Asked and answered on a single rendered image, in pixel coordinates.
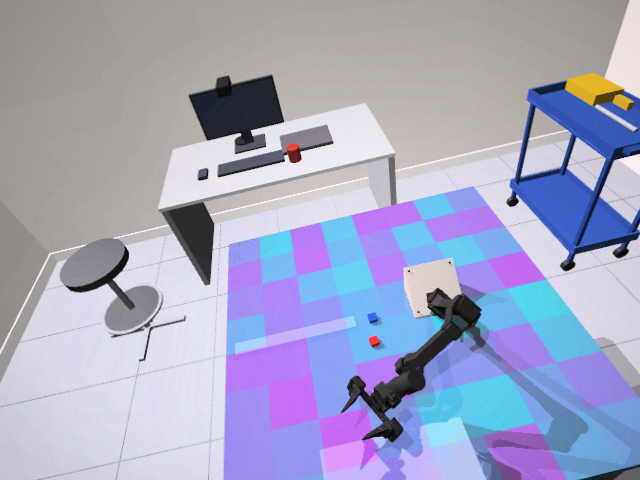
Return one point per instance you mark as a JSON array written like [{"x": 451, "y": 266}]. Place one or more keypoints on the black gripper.
[{"x": 390, "y": 429}]

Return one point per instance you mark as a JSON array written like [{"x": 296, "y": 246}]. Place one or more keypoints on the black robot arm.
[{"x": 411, "y": 367}]

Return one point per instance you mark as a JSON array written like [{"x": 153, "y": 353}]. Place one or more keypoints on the red block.
[{"x": 374, "y": 341}]

